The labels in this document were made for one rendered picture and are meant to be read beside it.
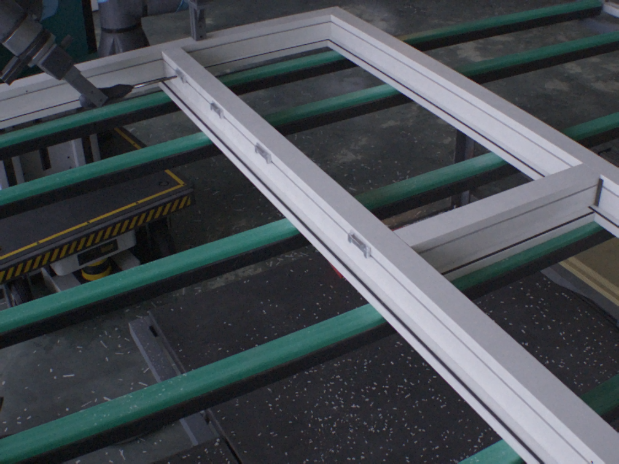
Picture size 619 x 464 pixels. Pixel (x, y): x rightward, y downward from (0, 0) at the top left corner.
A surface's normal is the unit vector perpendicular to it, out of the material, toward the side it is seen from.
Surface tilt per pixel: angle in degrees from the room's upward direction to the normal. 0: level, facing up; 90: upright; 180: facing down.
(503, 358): 0
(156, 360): 0
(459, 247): 90
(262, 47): 90
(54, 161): 90
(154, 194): 0
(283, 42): 90
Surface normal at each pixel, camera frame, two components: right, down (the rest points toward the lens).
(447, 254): 0.50, 0.48
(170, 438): -0.01, -0.83
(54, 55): 0.47, 0.26
